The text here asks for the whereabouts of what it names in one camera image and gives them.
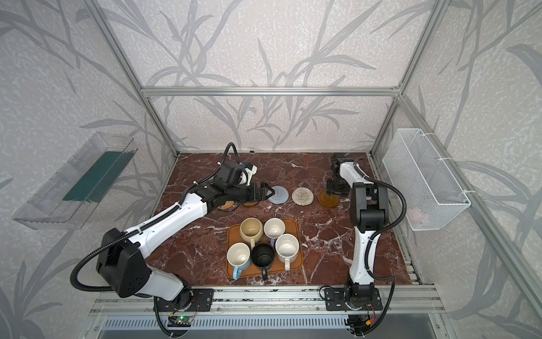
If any cream woven coaster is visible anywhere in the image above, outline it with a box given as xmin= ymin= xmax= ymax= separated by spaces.
xmin=292 ymin=187 xmax=314 ymax=206

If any white wire mesh basket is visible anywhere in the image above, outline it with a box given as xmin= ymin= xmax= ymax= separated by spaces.
xmin=383 ymin=129 xmax=471 ymax=231

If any purple ceramic mug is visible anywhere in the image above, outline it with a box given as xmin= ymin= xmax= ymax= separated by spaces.
xmin=263 ymin=218 xmax=286 ymax=247

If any white speckled mug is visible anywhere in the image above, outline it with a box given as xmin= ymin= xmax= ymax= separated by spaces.
xmin=275 ymin=234 xmax=300 ymax=271

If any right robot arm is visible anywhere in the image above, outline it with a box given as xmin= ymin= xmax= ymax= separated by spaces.
xmin=326 ymin=154 xmax=407 ymax=285

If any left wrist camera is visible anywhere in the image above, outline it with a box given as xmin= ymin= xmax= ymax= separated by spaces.
xmin=239 ymin=162 xmax=258 ymax=186

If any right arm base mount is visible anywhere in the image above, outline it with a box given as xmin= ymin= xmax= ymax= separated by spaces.
xmin=321 ymin=285 xmax=384 ymax=312

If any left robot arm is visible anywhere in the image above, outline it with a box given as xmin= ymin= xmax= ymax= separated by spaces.
xmin=70 ymin=160 xmax=275 ymax=302

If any beige ceramic mug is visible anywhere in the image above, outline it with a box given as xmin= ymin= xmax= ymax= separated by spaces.
xmin=239 ymin=218 xmax=263 ymax=249

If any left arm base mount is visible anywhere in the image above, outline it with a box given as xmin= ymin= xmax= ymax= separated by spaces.
xmin=153 ymin=288 xmax=215 ymax=313

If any woven straw coaster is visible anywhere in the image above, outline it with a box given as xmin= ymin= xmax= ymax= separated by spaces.
xmin=219 ymin=201 xmax=235 ymax=210

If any light blue mug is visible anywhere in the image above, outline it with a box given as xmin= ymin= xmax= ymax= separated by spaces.
xmin=227 ymin=242 xmax=251 ymax=280

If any grey woven coaster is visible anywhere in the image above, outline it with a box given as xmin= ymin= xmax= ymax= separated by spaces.
xmin=268 ymin=185 xmax=289 ymax=205

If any orange serving tray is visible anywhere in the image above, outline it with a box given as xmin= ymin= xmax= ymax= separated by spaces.
xmin=226 ymin=218 xmax=303 ymax=281

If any black ceramic mug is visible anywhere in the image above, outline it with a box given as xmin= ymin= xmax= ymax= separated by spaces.
xmin=251 ymin=243 xmax=275 ymax=281

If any aluminium front rail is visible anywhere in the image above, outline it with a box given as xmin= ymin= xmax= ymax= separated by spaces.
xmin=89 ymin=285 xmax=445 ymax=316

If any clear plastic wall bin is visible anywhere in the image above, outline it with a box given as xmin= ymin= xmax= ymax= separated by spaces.
xmin=13 ymin=132 xmax=138 ymax=230

